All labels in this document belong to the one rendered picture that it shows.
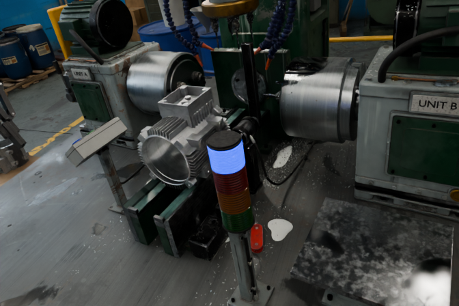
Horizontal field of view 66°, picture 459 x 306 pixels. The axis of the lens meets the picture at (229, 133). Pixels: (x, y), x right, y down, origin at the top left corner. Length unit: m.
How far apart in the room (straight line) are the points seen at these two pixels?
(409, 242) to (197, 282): 0.48
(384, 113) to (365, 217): 0.26
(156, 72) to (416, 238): 0.92
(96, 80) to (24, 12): 6.15
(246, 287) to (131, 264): 0.34
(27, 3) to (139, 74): 6.39
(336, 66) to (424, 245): 0.49
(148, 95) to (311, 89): 0.60
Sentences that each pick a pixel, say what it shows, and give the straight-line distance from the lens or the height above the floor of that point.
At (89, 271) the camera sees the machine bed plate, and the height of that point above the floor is 0.80.
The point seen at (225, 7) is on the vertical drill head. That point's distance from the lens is 1.08.
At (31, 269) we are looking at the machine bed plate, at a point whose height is 0.80.
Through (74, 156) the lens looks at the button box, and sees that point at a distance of 1.05.
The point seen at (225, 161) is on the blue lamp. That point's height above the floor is 1.19.
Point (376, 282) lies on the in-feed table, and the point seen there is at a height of 0.92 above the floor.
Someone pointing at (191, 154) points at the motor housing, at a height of 1.04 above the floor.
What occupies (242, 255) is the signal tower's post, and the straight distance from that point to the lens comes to 0.74.
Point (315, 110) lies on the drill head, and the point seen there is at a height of 1.06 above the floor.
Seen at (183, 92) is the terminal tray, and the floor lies 1.13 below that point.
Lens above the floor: 1.51
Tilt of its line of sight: 30 degrees down
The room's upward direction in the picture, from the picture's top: 9 degrees counter-clockwise
